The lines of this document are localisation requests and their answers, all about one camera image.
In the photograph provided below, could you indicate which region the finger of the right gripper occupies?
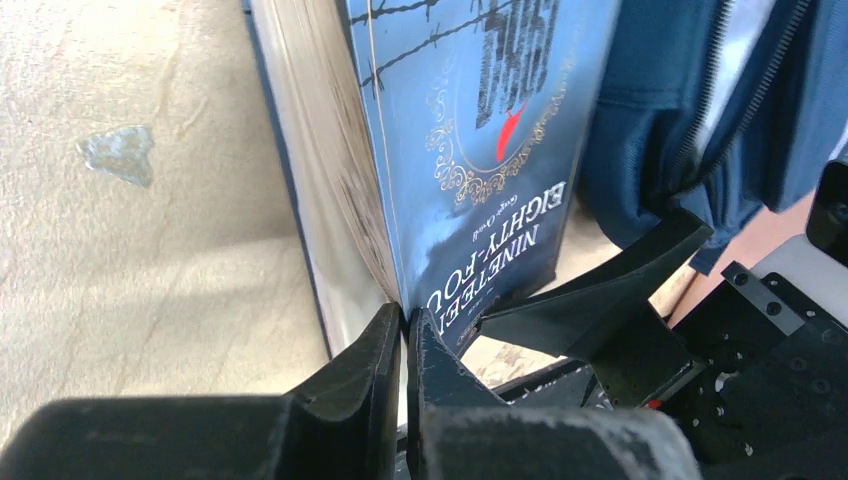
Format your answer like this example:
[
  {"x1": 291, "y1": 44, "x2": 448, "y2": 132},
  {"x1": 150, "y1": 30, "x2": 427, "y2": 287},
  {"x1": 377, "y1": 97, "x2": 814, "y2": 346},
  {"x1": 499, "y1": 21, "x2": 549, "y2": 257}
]
[{"x1": 481, "y1": 210, "x2": 713, "y2": 361}]

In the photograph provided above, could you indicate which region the blue cover book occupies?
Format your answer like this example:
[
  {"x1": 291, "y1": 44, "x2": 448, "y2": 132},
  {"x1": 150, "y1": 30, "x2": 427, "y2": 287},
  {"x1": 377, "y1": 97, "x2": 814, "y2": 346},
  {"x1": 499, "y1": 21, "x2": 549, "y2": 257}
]
[{"x1": 243, "y1": 1, "x2": 621, "y2": 356}]

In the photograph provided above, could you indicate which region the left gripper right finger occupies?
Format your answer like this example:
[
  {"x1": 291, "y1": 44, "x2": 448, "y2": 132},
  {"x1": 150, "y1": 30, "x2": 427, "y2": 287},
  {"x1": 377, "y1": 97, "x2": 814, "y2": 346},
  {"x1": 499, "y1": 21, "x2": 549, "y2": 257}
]
[{"x1": 406, "y1": 308, "x2": 701, "y2": 479}]

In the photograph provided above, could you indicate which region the navy blue student backpack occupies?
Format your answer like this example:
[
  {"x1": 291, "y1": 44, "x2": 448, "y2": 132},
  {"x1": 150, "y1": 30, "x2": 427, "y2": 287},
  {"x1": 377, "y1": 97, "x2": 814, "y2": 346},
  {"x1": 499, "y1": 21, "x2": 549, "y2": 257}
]
[{"x1": 580, "y1": 1, "x2": 847, "y2": 274}]

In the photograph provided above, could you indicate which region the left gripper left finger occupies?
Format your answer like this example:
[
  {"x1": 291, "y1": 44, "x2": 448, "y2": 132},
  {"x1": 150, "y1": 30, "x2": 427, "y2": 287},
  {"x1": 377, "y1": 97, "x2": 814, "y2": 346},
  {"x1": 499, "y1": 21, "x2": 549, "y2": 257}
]
[{"x1": 1, "y1": 303, "x2": 402, "y2": 479}]

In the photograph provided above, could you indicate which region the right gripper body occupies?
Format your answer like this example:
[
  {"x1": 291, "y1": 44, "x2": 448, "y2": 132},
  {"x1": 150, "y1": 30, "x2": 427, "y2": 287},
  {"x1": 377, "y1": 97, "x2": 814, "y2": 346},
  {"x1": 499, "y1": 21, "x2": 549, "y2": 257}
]
[{"x1": 572, "y1": 162, "x2": 847, "y2": 479}]

